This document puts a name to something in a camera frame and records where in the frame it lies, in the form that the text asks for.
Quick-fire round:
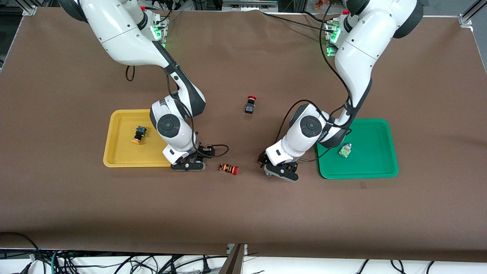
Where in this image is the black cable between bases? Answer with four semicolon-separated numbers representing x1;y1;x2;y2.
262;12;332;30

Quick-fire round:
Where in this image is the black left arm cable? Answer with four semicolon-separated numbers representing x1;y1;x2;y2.
319;0;352;115

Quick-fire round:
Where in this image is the brown table leg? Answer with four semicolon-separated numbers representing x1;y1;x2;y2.
219;244;247;274

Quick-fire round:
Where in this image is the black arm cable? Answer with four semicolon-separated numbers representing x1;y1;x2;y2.
319;0;352;115
166;74;200;153

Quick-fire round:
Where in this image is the yellow plastic tray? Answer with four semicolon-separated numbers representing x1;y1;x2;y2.
103;109;173;168

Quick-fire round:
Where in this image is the metal left arm base mount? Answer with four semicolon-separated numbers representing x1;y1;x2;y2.
325;17;344;57

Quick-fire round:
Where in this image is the green floor cable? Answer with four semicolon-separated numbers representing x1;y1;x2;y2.
50;249;62;274

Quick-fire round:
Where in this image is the green plastic tray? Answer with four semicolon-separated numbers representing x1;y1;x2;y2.
317;118;399;180

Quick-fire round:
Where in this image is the metal right arm base mount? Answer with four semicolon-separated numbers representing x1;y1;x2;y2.
151;15;170;48

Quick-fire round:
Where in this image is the brown table cover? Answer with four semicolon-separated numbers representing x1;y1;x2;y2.
0;7;487;263

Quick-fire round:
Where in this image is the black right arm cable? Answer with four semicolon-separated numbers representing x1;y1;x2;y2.
166;74;200;153

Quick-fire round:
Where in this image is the yellow push button black body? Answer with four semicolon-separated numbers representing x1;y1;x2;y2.
131;126;147;146

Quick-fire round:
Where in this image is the black right camera loop cable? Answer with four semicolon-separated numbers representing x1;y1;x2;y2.
204;144;229;158

